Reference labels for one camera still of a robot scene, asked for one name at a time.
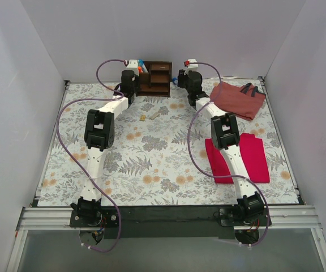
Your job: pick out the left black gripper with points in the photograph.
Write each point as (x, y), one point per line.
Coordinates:
(136, 82)

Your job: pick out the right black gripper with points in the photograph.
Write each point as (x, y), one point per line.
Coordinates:
(181, 80)

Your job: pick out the green highlighter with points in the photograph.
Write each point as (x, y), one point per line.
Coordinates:
(144, 69)

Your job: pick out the brown wooden desk organizer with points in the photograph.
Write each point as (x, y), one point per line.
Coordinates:
(156, 81)

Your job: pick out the beige eraser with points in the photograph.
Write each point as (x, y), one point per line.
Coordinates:
(155, 115)

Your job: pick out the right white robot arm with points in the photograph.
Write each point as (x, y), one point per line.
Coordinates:
(225, 138)

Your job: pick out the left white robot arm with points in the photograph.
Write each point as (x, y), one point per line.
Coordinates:
(99, 136)

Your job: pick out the terracotta folded shirt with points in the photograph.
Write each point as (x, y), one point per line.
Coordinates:
(244, 101)

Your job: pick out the floral table mat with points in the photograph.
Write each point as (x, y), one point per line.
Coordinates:
(148, 163)

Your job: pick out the crimson folded cloth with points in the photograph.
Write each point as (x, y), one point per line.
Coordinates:
(253, 155)

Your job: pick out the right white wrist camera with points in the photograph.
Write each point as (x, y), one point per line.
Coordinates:
(191, 65)

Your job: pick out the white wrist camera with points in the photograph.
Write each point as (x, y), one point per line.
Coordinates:
(132, 65)
(191, 65)

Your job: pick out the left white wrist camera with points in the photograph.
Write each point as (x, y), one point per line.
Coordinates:
(132, 65)

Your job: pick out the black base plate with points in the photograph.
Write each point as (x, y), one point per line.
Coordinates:
(164, 221)

